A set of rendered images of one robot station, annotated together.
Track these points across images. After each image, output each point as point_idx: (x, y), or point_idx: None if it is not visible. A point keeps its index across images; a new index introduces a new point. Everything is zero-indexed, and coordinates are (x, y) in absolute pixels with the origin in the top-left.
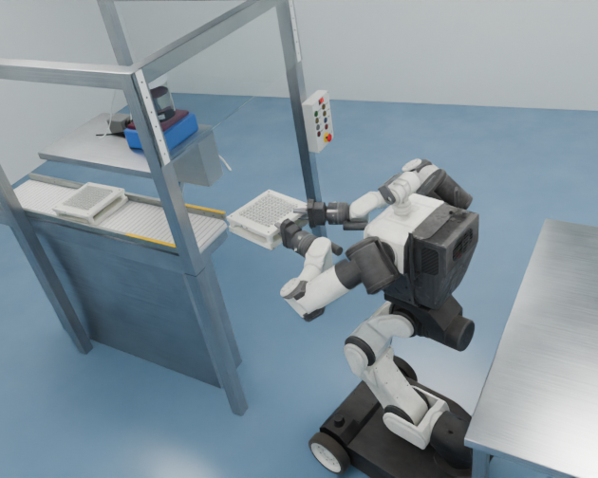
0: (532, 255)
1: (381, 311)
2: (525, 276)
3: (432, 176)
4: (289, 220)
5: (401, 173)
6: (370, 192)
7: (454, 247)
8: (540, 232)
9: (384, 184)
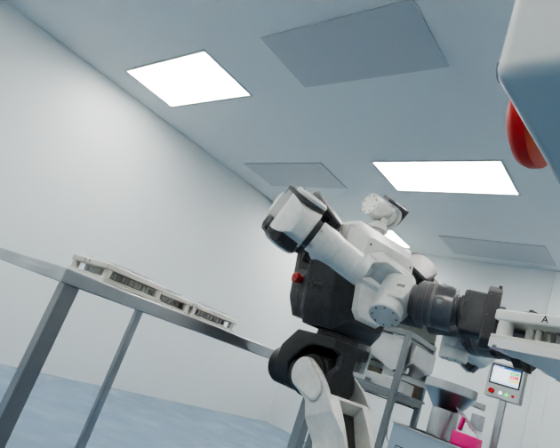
0: (152, 301)
1: (357, 404)
2: (188, 316)
3: (326, 202)
4: (525, 311)
5: (384, 195)
6: (380, 252)
7: (307, 272)
8: (104, 283)
9: (403, 206)
